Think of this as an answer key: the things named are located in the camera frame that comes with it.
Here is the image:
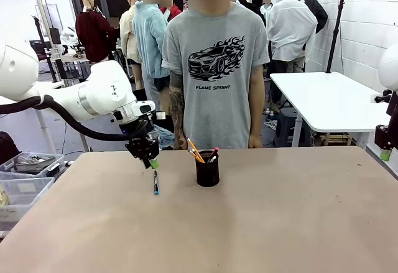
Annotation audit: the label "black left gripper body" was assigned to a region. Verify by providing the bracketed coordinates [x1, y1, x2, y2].
[124, 118, 161, 162]

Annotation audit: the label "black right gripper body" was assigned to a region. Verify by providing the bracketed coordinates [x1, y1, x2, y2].
[374, 90, 398, 151]

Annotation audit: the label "orange pencil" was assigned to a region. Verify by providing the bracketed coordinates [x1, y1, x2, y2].
[186, 137, 205, 164]
[188, 148, 203, 163]

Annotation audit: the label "tattooed right forearm of person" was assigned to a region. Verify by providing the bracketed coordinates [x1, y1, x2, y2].
[169, 71, 187, 140]

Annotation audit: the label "bare left forearm of person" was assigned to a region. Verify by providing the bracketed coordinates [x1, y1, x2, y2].
[248, 63, 266, 136]

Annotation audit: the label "black mesh pen holder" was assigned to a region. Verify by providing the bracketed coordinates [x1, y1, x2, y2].
[195, 150, 221, 188]

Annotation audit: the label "right hand of person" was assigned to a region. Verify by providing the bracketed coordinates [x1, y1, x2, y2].
[172, 134, 188, 150]

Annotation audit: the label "left hand of person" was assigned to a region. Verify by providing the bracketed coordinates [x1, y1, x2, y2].
[248, 133, 264, 149]

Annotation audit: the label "blue jeans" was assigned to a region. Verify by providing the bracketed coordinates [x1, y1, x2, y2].
[154, 125, 175, 149]

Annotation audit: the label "large white table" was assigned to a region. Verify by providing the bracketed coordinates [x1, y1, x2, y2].
[269, 71, 391, 149]

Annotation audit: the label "black stool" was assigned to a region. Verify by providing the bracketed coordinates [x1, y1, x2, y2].
[274, 107, 312, 148]

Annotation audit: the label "person in grey T-shirt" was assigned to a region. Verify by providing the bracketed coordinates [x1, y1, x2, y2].
[161, 0, 271, 150]

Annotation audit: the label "black tripod stand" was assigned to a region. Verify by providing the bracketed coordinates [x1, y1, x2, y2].
[325, 0, 348, 74]

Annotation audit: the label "mannequin in cream jacket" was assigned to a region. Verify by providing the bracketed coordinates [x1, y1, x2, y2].
[119, 0, 144, 91]

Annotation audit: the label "clear bin with metal parts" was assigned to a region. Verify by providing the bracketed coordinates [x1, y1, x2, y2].
[0, 151, 66, 179]

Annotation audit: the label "mannequin in maroon sweater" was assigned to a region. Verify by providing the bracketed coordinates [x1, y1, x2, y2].
[75, 0, 121, 65]

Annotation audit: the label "clear plastic storage bin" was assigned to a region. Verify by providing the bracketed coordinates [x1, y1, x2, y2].
[0, 175, 56, 223]

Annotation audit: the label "mannequin in red jacket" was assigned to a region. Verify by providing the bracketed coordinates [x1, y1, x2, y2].
[159, 0, 183, 23]

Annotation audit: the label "mannequin in white shirt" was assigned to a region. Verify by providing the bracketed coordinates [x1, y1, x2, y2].
[265, 0, 318, 73]

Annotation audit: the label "mannequin in black jacket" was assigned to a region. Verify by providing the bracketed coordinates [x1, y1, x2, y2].
[295, 0, 329, 35]

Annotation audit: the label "mannequin in black top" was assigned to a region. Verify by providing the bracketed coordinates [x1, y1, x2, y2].
[236, 0, 267, 27]

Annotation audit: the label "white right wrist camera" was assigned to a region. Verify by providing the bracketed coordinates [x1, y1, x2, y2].
[369, 88, 393, 105]

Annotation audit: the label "black left arm cable sleeve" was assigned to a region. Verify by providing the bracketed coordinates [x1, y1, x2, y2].
[0, 95, 138, 142]

